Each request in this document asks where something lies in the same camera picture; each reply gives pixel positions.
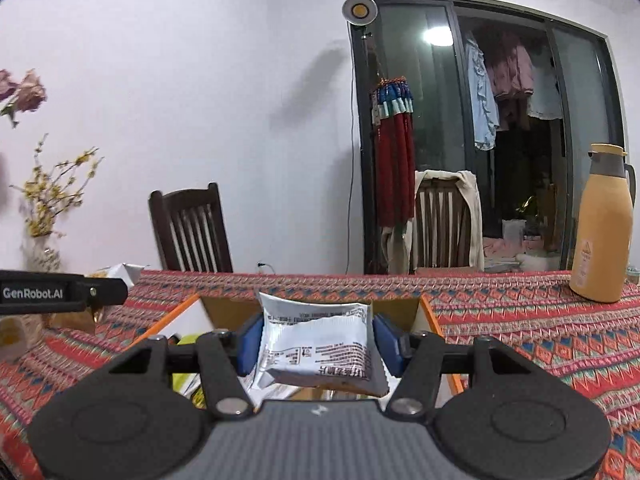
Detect pink hanging garment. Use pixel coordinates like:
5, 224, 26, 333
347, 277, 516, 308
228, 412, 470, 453
487, 32, 535, 98

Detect white hanging garment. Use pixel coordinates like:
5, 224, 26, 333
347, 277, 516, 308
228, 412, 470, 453
527, 60, 565, 121

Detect floral ceramic vase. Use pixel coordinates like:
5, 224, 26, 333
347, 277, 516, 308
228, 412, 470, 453
27, 235, 63, 274

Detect red cardboard box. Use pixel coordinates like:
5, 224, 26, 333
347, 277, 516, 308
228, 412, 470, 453
122, 294, 466, 401

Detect black lamp cable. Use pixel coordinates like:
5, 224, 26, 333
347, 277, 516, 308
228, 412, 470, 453
347, 25, 358, 273

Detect chair with draped cloth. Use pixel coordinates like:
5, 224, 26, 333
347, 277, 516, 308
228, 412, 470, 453
382, 170, 485, 273

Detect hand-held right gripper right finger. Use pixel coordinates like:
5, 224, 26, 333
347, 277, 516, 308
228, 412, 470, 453
372, 314, 531, 421

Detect round white lamp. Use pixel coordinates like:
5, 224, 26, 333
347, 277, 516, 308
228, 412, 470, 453
342, 0, 377, 27

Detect patterned red tablecloth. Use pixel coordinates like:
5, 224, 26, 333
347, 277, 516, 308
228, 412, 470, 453
0, 267, 640, 480

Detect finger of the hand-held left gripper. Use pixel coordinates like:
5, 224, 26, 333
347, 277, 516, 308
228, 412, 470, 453
82, 275, 129, 307

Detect brown slatted wooden chair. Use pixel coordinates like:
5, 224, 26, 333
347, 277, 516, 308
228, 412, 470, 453
415, 180, 473, 268

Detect dark sliding glass door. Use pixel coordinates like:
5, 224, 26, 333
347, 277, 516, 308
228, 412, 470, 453
346, 0, 631, 275

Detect white silver snack packet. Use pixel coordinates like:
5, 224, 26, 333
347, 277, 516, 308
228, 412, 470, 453
250, 291, 391, 396

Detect yellow flower branches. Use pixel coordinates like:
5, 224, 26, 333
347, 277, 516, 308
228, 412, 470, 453
10, 134, 103, 238

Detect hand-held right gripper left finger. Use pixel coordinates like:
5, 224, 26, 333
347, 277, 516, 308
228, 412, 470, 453
102, 316, 264, 421

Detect pink artificial flower bouquet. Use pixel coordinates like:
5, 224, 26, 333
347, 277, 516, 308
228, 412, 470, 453
0, 69, 48, 128

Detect red tassel hanging decoration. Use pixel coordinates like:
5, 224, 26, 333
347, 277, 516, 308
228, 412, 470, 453
370, 77, 416, 228

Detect yellow thermos jug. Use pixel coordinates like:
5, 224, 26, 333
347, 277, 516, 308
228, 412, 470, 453
569, 143, 637, 303

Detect white plant pot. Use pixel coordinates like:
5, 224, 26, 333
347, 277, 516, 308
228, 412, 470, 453
502, 219, 524, 252

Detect light blue hanging garment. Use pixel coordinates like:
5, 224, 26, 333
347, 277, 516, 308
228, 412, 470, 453
465, 35, 501, 151

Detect green snack packet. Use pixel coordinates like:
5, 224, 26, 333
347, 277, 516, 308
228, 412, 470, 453
171, 332, 211, 407

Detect dark wooden chair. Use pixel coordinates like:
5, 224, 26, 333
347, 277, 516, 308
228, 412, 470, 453
149, 183, 234, 273

